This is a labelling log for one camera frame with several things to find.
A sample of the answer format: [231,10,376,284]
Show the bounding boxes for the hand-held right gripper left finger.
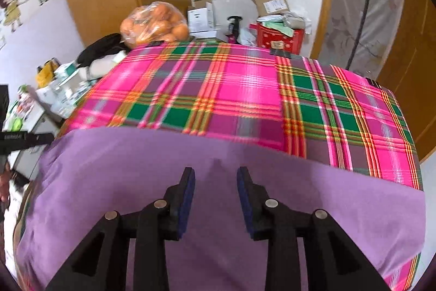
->
[45,166,196,291]

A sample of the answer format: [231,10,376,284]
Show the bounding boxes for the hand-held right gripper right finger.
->
[237,166,390,291]

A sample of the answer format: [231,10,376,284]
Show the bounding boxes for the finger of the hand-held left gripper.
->
[0,131,54,155]

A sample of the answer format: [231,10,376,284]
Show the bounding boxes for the purple knit garment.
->
[15,127,426,291]

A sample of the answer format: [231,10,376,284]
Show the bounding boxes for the colourful snack packet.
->
[10,85,38,128]

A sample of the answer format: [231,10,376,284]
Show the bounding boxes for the yellow gift bag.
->
[36,57,60,87]

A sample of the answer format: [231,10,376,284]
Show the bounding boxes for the black knit cloth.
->
[77,33,132,65]

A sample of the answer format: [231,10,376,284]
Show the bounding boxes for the pink green plaid cloth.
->
[14,40,425,291]

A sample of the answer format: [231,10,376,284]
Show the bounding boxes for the bag of oranges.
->
[120,1,189,48]

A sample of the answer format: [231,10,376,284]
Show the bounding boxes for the red printed box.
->
[255,22,304,56]

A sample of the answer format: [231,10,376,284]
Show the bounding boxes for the white carton box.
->
[187,0,217,39]

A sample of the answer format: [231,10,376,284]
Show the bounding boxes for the grey parcel bags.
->
[257,12,312,36]

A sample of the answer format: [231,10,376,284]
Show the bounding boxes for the cardboard parcel box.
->
[254,0,289,17]

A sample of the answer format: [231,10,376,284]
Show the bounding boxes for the wooden door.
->
[376,0,436,164]

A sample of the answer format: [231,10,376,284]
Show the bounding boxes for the clear plastic door curtain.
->
[320,0,407,80]

